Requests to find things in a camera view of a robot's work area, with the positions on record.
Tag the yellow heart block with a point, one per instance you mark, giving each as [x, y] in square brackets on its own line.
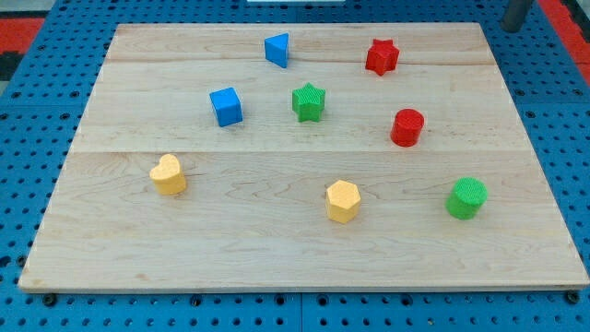
[168, 176]

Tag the light wooden board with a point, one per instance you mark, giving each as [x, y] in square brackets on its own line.
[253, 216]

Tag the green cylinder block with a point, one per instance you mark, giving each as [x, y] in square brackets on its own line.
[467, 197]

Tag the red cylinder block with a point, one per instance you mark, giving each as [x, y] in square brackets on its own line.
[406, 128]

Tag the blue cube block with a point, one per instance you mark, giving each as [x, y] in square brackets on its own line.
[227, 106]

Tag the blue triangle block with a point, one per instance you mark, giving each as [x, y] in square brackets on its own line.
[277, 49]

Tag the red star block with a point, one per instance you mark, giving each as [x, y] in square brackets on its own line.
[382, 57]

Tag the grey metal pusher rod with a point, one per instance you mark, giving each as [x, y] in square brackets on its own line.
[515, 14]

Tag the yellow hexagon block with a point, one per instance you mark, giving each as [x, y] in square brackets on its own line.
[342, 201]

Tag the green star block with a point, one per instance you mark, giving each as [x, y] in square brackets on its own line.
[308, 103]

